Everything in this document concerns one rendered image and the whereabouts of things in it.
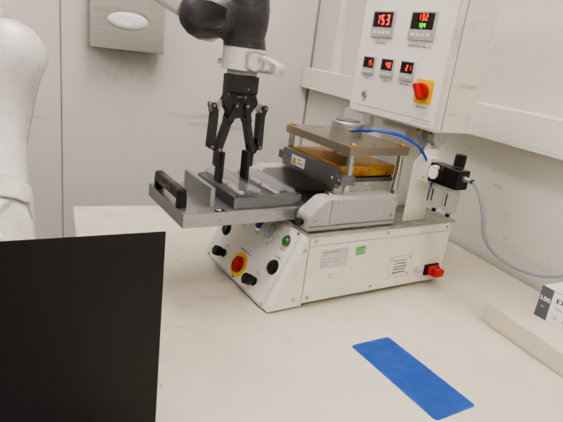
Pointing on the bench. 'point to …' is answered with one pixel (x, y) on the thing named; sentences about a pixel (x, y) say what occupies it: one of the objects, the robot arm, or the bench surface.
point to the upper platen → (361, 169)
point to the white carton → (551, 304)
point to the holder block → (251, 196)
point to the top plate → (352, 138)
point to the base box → (357, 263)
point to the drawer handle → (171, 187)
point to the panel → (255, 254)
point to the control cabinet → (422, 79)
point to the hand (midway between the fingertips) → (232, 167)
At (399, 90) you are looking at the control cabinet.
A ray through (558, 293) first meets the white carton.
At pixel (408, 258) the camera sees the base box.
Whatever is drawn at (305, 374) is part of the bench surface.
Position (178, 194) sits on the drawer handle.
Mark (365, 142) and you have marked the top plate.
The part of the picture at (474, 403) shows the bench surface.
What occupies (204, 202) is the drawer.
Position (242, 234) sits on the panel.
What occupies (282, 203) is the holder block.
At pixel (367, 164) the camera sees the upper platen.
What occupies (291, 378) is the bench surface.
